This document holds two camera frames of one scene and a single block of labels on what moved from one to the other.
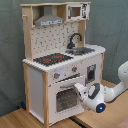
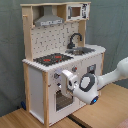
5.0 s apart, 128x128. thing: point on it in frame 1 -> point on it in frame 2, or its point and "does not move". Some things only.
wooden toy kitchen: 58,59 does not move
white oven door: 64,100 does not move
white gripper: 83,91 -> 68,83
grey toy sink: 76,51 does not move
